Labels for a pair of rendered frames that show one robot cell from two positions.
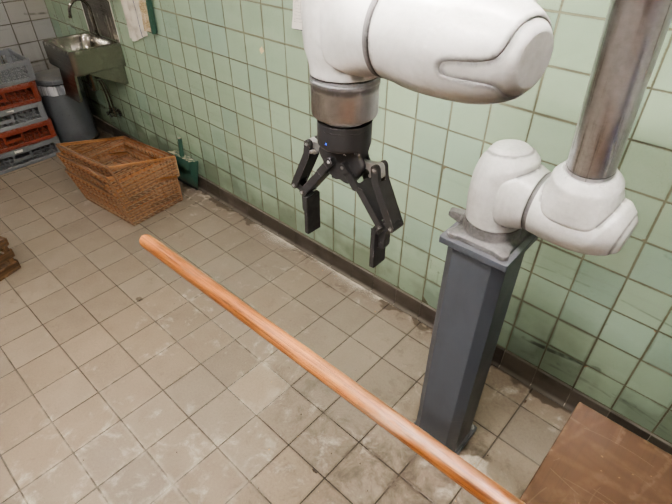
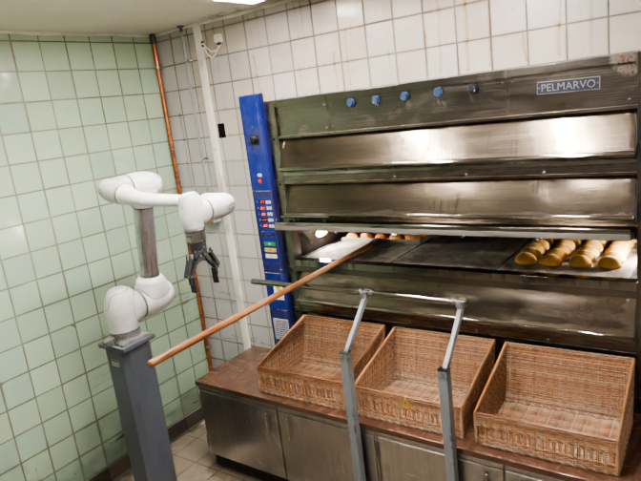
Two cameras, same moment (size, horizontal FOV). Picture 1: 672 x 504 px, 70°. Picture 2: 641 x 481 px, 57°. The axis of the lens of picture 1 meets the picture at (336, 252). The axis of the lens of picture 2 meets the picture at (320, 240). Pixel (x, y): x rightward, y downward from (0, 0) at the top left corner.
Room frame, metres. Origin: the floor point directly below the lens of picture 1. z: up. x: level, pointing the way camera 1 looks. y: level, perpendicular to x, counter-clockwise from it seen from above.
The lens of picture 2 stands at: (0.35, 2.52, 2.05)
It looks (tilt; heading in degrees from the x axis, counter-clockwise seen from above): 13 degrees down; 264
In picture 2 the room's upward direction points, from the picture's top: 7 degrees counter-clockwise
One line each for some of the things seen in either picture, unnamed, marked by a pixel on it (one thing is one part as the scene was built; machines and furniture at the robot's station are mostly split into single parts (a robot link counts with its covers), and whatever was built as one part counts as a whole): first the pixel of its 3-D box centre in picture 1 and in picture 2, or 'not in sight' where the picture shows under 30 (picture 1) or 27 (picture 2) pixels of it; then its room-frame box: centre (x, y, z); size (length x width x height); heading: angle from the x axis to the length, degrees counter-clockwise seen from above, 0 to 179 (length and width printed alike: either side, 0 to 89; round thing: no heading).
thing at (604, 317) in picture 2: not in sight; (438, 299); (-0.50, -0.23, 1.02); 1.79 x 0.11 x 0.19; 137
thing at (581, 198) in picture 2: not in sight; (430, 198); (-0.50, -0.23, 1.54); 1.79 x 0.11 x 0.19; 137
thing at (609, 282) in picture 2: not in sight; (438, 271); (-0.52, -0.25, 1.16); 1.80 x 0.06 x 0.04; 137
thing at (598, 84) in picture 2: not in sight; (424, 103); (-0.52, -0.25, 1.99); 1.80 x 0.08 x 0.21; 137
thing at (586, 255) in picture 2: not in sight; (578, 245); (-1.23, -0.16, 1.21); 0.61 x 0.48 x 0.06; 47
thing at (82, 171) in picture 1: (119, 169); not in sight; (2.85, 1.44, 0.26); 0.56 x 0.49 x 0.28; 54
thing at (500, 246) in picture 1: (485, 223); (122, 335); (1.12, -0.42, 1.03); 0.22 x 0.18 x 0.06; 48
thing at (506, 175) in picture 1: (505, 183); (121, 307); (1.09, -0.44, 1.17); 0.18 x 0.16 x 0.22; 46
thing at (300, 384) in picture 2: not in sight; (322, 358); (0.11, -0.42, 0.72); 0.56 x 0.49 x 0.28; 138
